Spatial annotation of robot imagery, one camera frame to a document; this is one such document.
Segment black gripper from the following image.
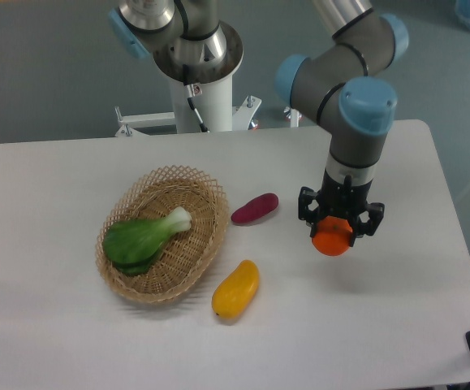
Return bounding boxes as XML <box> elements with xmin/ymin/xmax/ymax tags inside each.
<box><xmin>298</xmin><ymin>171</ymin><xmax>385</xmax><ymax>247</ymax></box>

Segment orange fruit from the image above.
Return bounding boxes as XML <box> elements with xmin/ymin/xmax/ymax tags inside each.
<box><xmin>311</xmin><ymin>216</ymin><xmax>352</xmax><ymax>256</ymax></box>

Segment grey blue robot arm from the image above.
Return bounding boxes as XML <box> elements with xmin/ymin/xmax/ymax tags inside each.
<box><xmin>108</xmin><ymin>1</ymin><xmax>409</xmax><ymax>255</ymax></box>

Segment purple sweet potato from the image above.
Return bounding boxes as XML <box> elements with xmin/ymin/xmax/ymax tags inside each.
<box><xmin>231</xmin><ymin>193</ymin><xmax>279</xmax><ymax>225</ymax></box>

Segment yellow mango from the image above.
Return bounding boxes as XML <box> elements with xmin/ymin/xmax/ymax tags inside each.
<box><xmin>211</xmin><ymin>259</ymin><xmax>260</xmax><ymax>320</ymax></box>

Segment woven wicker basket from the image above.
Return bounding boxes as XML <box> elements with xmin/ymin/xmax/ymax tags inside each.
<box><xmin>96</xmin><ymin>166</ymin><xmax>230</xmax><ymax>304</ymax></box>

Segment green bok choy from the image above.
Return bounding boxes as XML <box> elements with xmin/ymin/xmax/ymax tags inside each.
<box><xmin>101</xmin><ymin>206</ymin><xmax>192</xmax><ymax>276</ymax></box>

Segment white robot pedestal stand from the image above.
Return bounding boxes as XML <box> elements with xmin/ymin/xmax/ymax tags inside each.
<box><xmin>114</xmin><ymin>22</ymin><xmax>304</xmax><ymax>138</ymax></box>

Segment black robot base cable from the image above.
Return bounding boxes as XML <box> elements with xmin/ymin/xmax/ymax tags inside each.
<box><xmin>182</xmin><ymin>64</ymin><xmax>210</xmax><ymax>133</ymax></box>

